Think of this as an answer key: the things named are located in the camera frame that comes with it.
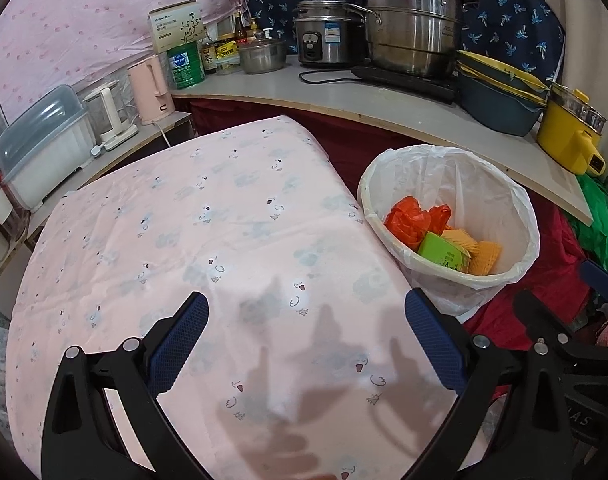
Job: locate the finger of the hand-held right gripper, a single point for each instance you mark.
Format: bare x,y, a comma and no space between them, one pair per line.
548,317
603,280

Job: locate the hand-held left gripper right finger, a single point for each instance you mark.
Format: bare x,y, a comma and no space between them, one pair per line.
433,340

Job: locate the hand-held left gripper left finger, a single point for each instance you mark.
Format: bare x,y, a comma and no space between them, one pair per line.
179,345

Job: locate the small green box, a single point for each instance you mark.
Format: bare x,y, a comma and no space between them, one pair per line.
443,252

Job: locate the white lined trash bin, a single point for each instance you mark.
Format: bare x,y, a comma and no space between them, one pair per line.
483,185

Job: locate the dark red cloth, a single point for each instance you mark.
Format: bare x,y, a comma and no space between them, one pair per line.
513,320

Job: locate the green cloth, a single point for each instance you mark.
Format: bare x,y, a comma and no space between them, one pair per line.
598,220

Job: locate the pink printed tablecloth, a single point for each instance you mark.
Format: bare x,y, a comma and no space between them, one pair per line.
209,210

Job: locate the yellow electric pot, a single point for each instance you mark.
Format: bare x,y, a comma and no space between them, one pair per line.
558,135

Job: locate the blue basin yellow inside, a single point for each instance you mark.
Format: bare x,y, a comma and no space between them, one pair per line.
493,112
498,67
528,99

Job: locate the white power plug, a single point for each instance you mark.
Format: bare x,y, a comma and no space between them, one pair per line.
98,150

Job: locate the low wooden shelf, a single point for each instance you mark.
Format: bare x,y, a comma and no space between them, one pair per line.
149,135

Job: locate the white lidded cup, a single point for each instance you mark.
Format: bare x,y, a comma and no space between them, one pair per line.
1,205

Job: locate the white dish box clear lid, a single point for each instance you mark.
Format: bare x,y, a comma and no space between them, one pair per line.
44,160

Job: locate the pink electric kettle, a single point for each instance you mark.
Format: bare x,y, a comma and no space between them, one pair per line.
149,90

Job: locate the black induction cooker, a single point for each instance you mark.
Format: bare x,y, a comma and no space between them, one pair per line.
408,82

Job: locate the grey wooden counter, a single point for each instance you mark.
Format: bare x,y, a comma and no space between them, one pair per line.
334,95

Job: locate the beige curtain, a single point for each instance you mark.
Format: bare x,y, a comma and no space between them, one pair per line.
568,10

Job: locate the navy printed cloth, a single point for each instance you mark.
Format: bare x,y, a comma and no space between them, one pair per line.
508,20

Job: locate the green tin can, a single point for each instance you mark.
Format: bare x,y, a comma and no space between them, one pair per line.
186,67

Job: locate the clear food container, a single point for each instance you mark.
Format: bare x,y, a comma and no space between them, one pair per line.
229,66

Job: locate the brown glass bottle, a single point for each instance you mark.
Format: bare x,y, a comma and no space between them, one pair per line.
209,57

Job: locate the small steel pot with lid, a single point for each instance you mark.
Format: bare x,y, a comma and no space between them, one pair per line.
261,57

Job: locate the yellow label jar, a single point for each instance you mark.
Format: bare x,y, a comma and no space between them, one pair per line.
227,46

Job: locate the large steel steamer pot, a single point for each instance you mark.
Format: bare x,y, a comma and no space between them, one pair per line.
413,35

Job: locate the white floral carton box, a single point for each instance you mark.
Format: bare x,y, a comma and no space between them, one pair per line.
176,25

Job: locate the steel rice cooker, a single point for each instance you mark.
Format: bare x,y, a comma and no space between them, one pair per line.
329,35

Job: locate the dark sauce bottle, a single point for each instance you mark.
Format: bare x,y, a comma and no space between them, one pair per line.
241,27

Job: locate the amber oil bottle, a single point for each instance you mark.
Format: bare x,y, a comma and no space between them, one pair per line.
254,30

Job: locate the pink dotted curtain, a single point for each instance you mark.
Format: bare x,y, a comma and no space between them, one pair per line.
84,20

